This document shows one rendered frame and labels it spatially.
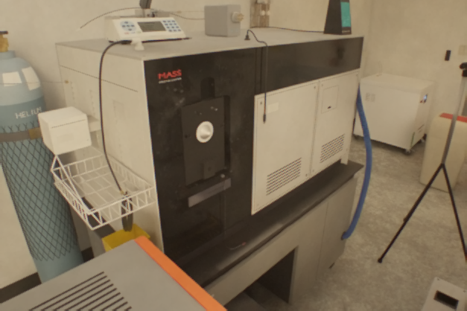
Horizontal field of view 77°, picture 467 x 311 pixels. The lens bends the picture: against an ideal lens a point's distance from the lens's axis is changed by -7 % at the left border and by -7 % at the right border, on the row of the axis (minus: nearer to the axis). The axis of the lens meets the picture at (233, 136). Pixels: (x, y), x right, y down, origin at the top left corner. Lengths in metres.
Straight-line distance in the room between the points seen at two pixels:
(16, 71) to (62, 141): 0.51
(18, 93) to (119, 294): 1.07
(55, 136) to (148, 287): 0.62
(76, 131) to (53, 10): 0.94
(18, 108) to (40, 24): 0.54
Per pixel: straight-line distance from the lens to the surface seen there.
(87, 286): 0.60
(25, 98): 1.48
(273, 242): 1.33
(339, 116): 1.61
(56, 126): 1.04
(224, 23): 1.30
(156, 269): 0.59
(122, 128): 0.95
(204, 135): 0.92
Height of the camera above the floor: 1.54
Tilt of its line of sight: 22 degrees down
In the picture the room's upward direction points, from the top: straight up
